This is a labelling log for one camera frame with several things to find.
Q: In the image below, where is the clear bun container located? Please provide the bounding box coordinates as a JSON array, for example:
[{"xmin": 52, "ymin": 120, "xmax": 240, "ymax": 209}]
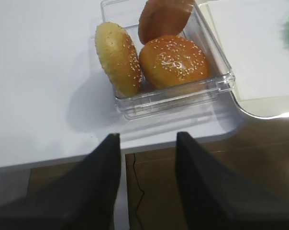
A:
[{"xmin": 96, "ymin": 0, "xmax": 235, "ymax": 119}]

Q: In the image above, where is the sesame bun at left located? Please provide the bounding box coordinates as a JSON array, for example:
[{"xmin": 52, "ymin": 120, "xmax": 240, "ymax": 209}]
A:
[{"xmin": 94, "ymin": 22, "xmax": 142, "ymax": 97}]

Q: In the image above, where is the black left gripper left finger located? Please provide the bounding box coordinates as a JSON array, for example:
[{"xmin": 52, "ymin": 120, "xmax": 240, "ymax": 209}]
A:
[{"xmin": 0, "ymin": 134, "xmax": 121, "ymax": 230}]

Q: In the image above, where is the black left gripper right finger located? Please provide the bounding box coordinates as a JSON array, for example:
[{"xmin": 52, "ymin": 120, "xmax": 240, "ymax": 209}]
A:
[{"xmin": 175, "ymin": 132, "xmax": 289, "ymax": 230}]

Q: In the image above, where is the silver metal tray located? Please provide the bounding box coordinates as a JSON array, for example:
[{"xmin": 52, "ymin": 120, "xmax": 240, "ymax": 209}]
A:
[{"xmin": 194, "ymin": 0, "xmax": 289, "ymax": 118}]

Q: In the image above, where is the thin black floor cable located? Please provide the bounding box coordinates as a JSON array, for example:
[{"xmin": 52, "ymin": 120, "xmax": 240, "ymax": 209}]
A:
[{"xmin": 132, "ymin": 153, "xmax": 145, "ymax": 230}]

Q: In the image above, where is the white paper liner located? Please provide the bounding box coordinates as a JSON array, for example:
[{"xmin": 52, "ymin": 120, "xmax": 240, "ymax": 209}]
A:
[{"xmin": 206, "ymin": 1, "xmax": 289, "ymax": 103}]

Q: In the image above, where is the sesame bun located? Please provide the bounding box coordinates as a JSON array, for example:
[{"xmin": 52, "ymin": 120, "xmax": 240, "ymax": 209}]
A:
[
  {"xmin": 139, "ymin": 35, "xmax": 210, "ymax": 89},
  {"xmin": 94, "ymin": 22, "xmax": 142, "ymax": 97}
]

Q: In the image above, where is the plain brown bun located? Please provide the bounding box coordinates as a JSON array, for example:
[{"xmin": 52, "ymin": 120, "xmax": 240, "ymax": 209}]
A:
[{"xmin": 138, "ymin": 0, "xmax": 195, "ymax": 45}]

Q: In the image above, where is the sesame bun in front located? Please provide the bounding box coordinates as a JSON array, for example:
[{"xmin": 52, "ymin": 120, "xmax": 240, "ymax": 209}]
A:
[{"xmin": 139, "ymin": 35, "xmax": 210, "ymax": 89}]

